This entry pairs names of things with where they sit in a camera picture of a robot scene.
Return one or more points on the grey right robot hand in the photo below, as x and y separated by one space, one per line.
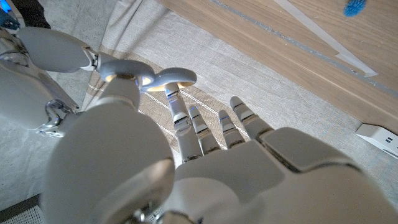
28 87

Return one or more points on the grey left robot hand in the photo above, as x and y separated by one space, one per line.
264 186

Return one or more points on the clear tape strip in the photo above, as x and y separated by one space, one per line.
326 37

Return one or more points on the grey tape table outline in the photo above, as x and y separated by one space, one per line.
280 32

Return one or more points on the beige striped curtain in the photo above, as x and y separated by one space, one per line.
248 93

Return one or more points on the white power strip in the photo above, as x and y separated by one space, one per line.
377 138

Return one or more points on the small blue cap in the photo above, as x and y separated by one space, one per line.
354 7

